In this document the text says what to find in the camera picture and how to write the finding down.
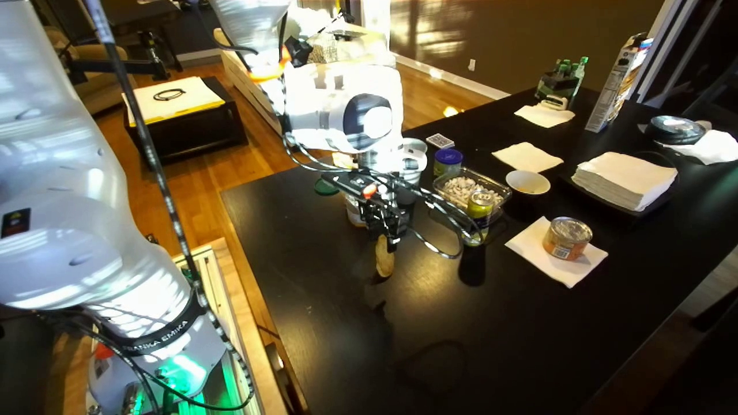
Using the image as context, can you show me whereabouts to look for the green round plastic lid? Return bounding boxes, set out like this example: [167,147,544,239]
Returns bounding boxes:
[312,178,342,199]

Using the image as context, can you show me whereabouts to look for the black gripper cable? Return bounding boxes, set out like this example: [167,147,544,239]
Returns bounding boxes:
[280,30,488,262]

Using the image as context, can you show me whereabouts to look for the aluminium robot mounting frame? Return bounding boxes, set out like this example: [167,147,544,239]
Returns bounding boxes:
[169,234,289,415]

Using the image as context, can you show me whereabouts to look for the open tin can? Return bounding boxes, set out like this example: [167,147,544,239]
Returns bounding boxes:
[539,214,596,262]

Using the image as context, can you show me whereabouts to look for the clear plastic food container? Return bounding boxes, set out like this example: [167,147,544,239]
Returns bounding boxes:
[426,166,514,234]

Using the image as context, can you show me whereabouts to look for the white crumpled paper napkin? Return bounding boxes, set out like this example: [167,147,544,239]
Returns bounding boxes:
[512,98,577,131]

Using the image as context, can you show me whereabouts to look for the small white bowl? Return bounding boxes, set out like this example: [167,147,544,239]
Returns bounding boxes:
[504,169,553,199]

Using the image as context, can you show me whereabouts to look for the green plastic bottles pack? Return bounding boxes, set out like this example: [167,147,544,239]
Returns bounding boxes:
[532,52,594,111]

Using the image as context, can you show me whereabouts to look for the beige armchair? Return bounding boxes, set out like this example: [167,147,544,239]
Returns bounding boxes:
[45,42,132,118]

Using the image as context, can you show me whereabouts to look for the white square paper napkin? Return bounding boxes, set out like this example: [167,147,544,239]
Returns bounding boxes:
[490,140,565,176]

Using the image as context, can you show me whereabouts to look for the stack of white napkins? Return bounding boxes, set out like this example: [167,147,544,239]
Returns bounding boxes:
[571,150,680,214]

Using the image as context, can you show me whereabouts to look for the black ottoman with yellow cushion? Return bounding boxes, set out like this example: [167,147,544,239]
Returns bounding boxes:
[120,73,249,171]

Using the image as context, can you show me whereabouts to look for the orange round chip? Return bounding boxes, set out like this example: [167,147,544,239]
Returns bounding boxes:
[373,232,400,282]

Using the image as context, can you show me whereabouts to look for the white paper cup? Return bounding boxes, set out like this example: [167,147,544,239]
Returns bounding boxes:
[396,135,429,190]

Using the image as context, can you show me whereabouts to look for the glass cup on napkin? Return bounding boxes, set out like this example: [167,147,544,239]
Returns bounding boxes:
[504,214,611,290]

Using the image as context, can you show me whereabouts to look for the playing card deck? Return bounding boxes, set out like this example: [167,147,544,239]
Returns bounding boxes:
[424,131,460,151]

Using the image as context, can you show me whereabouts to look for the white cloth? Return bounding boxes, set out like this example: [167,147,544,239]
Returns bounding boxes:
[674,127,738,169]

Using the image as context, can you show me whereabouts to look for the small jar with blue lid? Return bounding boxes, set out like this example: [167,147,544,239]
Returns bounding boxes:
[431,147,466,184]

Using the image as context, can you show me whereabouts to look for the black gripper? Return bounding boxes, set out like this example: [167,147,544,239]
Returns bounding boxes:
[356,181,422,256]

